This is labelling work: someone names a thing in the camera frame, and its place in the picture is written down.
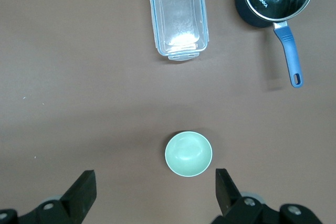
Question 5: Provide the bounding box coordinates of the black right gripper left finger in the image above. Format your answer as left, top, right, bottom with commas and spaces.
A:
0, 170, 97, 224

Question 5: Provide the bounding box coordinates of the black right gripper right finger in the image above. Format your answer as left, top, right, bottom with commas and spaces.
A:
211, 168, 323, 224

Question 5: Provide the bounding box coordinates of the green bowl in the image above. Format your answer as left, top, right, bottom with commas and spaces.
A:
164, 131, 213, 178

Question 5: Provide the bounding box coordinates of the brown table cover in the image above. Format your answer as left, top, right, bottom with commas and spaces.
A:
0, 0, 336, 224

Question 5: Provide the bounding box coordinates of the clear plastic food container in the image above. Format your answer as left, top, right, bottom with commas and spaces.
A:
148, 0, 210, 61

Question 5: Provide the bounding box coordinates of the dark saucepan blue handle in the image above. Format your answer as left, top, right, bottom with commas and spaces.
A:
235, 0, 315, 88

